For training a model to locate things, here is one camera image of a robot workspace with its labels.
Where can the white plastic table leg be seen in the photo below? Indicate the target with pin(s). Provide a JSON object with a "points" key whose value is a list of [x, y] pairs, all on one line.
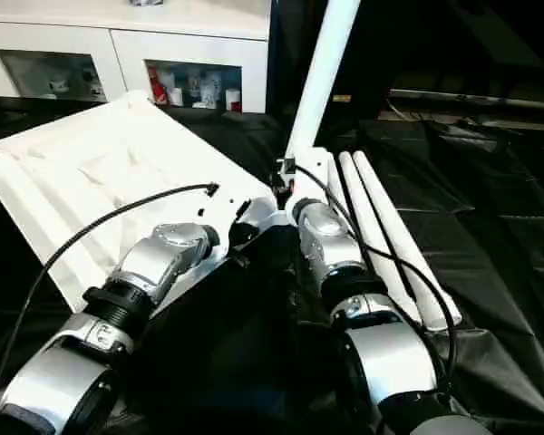
{"points": [[399, 227], [372, 227], [319, 82]]}

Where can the white plastic table top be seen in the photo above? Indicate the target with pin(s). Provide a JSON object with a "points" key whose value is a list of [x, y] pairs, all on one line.
{"points": [[100, 163]]}

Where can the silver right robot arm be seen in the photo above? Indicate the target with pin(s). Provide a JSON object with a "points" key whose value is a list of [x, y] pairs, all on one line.
{"points": [[372, 335]]}

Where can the black mat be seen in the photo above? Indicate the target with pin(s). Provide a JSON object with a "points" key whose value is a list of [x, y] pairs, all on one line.
{"points": [[490, 227]]}

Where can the white cabinet with glass doors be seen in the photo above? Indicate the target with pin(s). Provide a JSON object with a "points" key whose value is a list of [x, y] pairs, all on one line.
{"points": [[118, 45]]}

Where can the black furniture with gold label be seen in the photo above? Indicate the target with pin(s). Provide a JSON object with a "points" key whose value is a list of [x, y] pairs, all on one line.
{"points": [[453, 45]]}

